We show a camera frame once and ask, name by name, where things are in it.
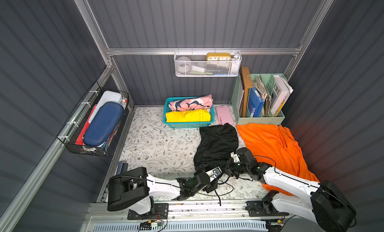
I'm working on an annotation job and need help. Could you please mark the blue binder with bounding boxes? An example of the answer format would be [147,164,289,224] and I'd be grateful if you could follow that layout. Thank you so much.
[247,87,264,118]

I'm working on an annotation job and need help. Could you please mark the orange shorts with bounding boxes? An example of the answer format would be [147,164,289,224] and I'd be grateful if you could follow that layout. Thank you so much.
[237,124,319,182]

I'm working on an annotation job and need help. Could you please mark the yellow folded cloth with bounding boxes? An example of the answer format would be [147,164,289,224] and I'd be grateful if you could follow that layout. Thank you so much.
[166,109,212,123]

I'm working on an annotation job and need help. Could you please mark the grey blue stapler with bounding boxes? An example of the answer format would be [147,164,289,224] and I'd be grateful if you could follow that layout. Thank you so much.
[116,161,128,175]

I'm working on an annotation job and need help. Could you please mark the mint green file organizer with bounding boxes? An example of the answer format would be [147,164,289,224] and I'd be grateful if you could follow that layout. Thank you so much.
[230,74,286,125]

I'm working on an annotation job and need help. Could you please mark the roll of tape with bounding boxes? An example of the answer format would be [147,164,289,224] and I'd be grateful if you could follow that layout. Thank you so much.
[175,56,192,75]

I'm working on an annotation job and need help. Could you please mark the black wire side basket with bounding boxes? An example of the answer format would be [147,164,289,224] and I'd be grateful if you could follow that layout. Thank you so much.
[57,82,130,157]

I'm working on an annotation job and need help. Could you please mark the black shorts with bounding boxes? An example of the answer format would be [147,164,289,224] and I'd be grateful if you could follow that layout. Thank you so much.
[194,123,239,171]

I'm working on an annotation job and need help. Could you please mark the pink plastic case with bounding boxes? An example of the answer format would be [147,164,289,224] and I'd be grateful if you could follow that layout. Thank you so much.
[216,106,234,125]

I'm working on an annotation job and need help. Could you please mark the white yellow book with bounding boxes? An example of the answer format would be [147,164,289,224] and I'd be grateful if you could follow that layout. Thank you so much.
[270,75,294,117]

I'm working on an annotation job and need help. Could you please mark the teal plastic basket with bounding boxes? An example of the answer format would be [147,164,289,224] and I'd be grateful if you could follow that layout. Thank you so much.
[163,97,215,129]

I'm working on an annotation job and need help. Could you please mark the pink patterned folded cloth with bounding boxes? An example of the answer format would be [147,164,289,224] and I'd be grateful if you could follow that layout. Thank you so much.
[167,94,214,112]

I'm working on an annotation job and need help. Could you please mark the navy blue oval case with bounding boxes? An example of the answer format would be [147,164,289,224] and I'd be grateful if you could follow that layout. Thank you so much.
[83,102,124,147]

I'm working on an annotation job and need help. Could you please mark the aluminium front rail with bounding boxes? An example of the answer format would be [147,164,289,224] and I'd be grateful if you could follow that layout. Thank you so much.
[80,199,303,232]

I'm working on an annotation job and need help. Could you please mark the white wire wall basket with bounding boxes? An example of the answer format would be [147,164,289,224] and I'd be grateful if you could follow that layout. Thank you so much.
[174,50,243,77]

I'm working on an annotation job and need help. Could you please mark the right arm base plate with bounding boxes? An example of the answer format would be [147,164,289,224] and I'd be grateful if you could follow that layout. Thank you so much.
[245,200,289,218]

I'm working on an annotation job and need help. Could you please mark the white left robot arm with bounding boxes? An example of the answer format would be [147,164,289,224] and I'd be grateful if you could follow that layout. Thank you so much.
[107,167,223,215]

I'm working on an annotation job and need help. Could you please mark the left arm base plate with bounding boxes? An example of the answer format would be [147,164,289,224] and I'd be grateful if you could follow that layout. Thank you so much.
[127,203,169,221]

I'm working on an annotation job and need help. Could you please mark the white flat box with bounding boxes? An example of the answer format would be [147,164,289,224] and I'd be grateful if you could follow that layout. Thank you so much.
[88,91,122,124]

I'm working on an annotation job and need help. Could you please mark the yellow clock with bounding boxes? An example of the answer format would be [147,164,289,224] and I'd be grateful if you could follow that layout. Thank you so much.
[207,53,232,61]

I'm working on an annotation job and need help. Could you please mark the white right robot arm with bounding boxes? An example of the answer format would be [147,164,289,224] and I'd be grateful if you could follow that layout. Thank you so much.
[225,148,357,232]

